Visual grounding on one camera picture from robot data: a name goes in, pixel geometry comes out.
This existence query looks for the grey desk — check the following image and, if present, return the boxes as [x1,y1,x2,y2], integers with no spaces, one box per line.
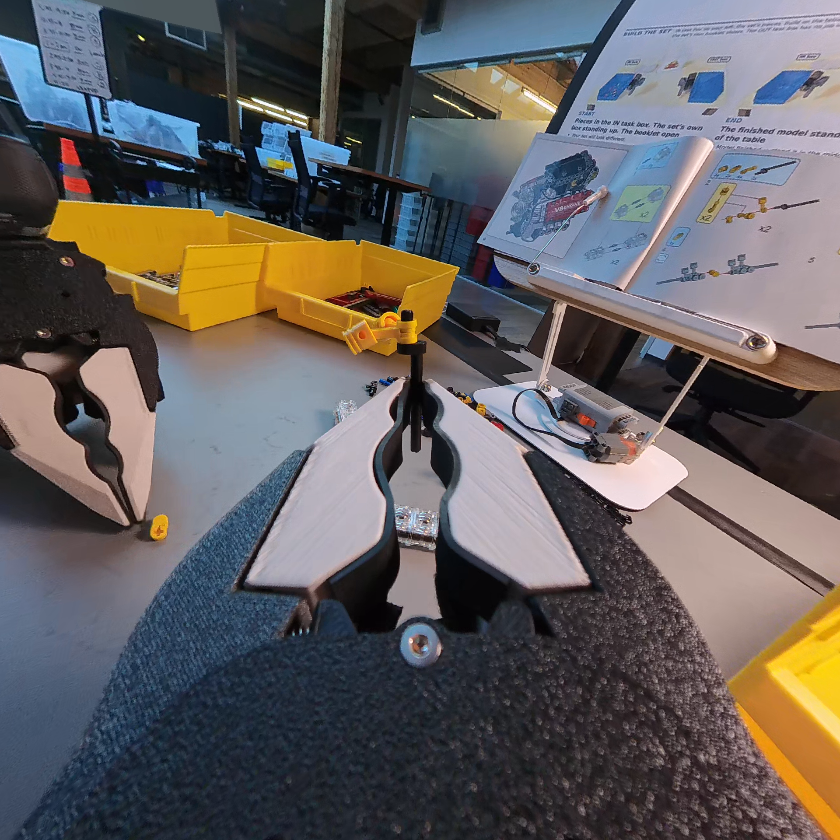
[0,289,840,837]

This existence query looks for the orange traffic cone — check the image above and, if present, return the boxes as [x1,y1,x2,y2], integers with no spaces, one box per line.
[58,137,95,203]

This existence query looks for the yellow bin with toy parts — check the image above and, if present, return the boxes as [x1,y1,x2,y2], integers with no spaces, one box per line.
[262,239,461,357]

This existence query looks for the black toy axle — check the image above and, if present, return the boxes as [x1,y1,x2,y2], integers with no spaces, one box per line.
[396,308,428,454]

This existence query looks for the toy building instruction booklet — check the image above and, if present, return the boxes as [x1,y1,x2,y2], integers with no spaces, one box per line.
[477,134,840,366]

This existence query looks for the black power adapter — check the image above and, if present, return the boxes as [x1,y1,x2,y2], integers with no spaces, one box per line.
[445,300,501,333]

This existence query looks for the pile of colourful toy pieces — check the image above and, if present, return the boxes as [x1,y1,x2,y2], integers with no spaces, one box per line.
[362,375,507,431]

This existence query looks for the white notice sign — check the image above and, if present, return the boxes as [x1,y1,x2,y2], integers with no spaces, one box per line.
[31,0,113,147]

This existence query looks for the yellow toy piston with rod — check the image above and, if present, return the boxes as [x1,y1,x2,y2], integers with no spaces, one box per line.
[342,319,389,357]

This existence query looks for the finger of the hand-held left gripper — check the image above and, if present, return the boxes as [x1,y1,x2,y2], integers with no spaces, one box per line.
[0,363,133,529]
[77,346,159,524]

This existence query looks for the wooden support post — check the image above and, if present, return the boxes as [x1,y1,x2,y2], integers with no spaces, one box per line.
[318,0,347,146]

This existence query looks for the black sign board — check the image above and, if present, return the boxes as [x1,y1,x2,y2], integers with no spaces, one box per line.
[544,0,639,137]

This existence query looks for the grey drawer rack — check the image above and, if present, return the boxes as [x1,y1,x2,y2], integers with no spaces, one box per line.
[393,189,474,270]

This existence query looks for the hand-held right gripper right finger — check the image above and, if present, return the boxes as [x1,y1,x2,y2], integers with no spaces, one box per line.
[423,378,593,633]

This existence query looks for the yellow plastic bin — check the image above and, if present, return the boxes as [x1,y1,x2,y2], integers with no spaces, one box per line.
[728,583,840,840]
[49,199,323,333]

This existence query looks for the clear plastic storage box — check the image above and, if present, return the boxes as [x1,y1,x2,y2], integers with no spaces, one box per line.
[104,98,202,162]
[0,35,93,133]

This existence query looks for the grey toy motor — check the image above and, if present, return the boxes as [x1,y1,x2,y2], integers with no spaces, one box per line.
[585,429,648,466]

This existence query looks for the stack of red blue bins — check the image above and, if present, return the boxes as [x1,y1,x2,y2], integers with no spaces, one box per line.
[469,203,507,290]

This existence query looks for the grey toy battery box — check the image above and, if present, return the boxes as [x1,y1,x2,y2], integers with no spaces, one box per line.
[556,383,641,431]

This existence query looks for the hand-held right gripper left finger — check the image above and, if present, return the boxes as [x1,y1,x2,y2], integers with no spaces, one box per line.
[243,377,403,632]

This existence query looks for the red and black toy parts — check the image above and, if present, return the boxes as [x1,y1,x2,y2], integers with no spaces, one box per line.
[325,286,403,320]

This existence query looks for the black office chair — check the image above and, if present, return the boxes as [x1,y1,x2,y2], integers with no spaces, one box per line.
[287,129,359,241]
[241,140,290,224]

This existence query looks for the heap of black toy pins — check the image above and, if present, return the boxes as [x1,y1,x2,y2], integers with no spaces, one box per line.
[577,485,633,526]

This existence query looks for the wooden high table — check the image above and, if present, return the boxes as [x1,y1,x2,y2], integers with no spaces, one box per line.
[308,157,431,248]

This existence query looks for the clear toy brick dark rod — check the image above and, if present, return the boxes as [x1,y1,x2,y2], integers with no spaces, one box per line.
[393,503,440,553]

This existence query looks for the printed task sheet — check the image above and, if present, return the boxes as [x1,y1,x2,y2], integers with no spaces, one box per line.
[563,0,840,156]

